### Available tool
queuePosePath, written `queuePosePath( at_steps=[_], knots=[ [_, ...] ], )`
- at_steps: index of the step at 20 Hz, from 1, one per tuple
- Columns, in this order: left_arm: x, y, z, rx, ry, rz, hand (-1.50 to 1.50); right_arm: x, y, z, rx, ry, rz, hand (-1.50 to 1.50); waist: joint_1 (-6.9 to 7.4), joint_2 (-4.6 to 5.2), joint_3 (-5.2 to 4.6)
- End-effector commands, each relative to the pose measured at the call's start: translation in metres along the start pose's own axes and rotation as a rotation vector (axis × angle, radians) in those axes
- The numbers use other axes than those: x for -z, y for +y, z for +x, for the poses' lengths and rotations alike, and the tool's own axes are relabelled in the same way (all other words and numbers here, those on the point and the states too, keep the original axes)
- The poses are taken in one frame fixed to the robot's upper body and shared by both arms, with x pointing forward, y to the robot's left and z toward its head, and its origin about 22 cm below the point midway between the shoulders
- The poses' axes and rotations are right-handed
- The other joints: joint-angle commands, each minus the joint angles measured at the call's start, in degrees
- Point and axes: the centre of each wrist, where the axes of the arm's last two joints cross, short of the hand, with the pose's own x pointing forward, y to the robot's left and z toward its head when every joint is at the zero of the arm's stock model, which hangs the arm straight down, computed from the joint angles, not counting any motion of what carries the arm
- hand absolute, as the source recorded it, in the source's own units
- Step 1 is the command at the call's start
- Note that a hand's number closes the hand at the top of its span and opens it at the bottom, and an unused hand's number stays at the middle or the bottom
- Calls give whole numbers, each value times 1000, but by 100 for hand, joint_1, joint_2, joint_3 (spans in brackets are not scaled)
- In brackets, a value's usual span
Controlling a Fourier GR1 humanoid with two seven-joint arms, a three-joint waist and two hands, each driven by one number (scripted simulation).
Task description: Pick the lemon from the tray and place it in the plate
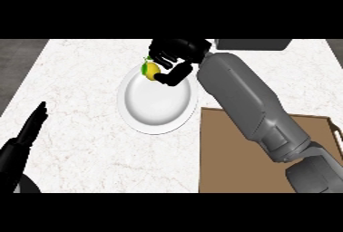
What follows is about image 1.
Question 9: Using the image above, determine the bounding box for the brown wooden tray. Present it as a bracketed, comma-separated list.
[198, 107, 343, 194]

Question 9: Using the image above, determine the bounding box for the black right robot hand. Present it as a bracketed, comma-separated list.
[148, 38, 213, 87]

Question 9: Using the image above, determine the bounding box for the yellow lemon with green leaf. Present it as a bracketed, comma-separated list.
[141, 55, 163, 82]

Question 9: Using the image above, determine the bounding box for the white round plate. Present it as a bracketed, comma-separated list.
[117, 62, 200, 136]

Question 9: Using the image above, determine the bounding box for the dark grey appliance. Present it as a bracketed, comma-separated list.
[214, 38, 293, 52]

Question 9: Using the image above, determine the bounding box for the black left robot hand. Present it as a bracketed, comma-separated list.
[0, 101, 49, 194]

